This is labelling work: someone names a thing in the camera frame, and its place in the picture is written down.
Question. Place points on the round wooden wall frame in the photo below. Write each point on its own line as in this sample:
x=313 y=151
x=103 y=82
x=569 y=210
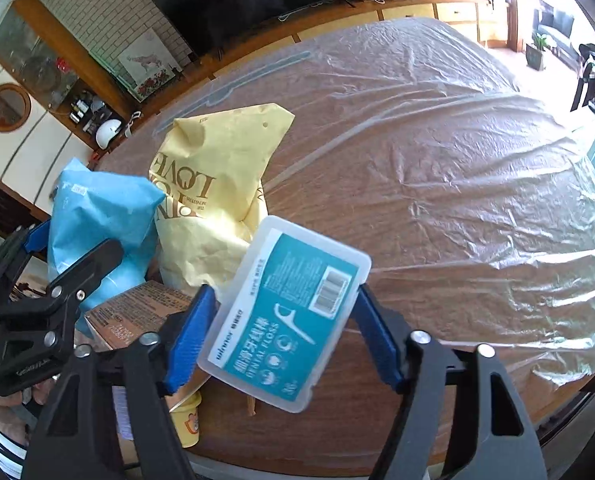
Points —
x=15 y=107

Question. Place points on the white helmet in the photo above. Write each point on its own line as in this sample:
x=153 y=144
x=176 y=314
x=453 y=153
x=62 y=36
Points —
x=107 y=132

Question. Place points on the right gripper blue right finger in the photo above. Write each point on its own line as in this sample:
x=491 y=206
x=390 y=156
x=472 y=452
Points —
x=370 y=318

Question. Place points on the yellow paper bag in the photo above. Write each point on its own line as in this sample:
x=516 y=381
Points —
x=210 y=167

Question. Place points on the brown cardboard box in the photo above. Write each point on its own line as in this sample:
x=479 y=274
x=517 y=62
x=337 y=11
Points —
x=122 y=319

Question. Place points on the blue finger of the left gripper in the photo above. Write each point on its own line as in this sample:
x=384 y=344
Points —
x=38 y=238

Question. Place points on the potted green plant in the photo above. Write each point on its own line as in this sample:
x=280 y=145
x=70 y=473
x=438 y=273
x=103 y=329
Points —
x=535 y=51

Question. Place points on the wooden TV cabinet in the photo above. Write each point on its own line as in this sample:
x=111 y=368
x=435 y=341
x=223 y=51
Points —
x=489 y=24

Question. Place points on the light blue plastic bag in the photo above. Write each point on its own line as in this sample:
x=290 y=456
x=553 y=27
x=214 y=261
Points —
x=92 y=206

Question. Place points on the giraffe picture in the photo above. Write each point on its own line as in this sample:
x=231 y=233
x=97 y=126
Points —
x=146 y=53

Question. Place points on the dental floss box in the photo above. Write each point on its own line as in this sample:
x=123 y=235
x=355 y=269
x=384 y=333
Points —
x=284 y=311

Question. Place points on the clear plastic table cover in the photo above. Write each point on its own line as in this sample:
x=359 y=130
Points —
x=414 y=144

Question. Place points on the glass display cabinet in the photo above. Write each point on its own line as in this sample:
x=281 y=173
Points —
x=54 y=82

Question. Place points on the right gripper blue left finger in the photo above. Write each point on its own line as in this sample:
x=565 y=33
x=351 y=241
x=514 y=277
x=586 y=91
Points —
x=182 y=337

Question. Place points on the flower picture frame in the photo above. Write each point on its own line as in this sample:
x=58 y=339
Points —
x=153 y=81

